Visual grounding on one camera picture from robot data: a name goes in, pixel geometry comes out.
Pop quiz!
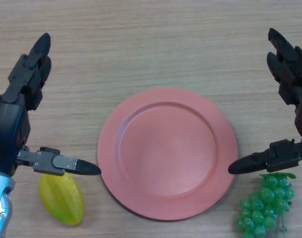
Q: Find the pink round plate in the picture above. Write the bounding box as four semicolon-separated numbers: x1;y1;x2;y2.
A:
97;87;239;221

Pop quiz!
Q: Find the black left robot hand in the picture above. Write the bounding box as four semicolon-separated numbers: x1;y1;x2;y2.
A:
0;33;102;177

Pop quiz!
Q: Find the green grape bunch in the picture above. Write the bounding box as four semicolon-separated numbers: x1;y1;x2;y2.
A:
234;173;297;238

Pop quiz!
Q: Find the yellow starfruit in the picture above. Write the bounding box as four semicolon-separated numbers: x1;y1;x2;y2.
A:
39;173;85;226

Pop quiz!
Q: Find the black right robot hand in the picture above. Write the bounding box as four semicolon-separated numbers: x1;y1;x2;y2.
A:
227;27;302;176

